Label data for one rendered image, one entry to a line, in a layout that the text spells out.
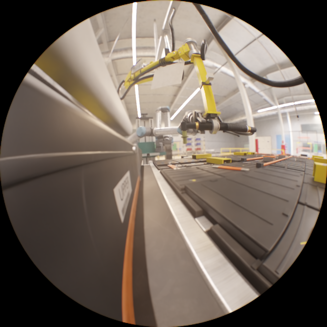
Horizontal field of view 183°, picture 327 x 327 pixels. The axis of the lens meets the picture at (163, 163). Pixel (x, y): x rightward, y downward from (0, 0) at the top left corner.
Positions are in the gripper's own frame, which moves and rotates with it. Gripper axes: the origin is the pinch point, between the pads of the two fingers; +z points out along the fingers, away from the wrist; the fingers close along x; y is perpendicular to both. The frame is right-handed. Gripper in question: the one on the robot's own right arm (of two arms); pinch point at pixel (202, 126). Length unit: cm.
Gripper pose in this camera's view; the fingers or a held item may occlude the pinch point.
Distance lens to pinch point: 56.0
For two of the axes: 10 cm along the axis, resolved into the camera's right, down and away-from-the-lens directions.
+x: -1.0, -7.9, -6.0
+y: -9.9, 0.5, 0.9
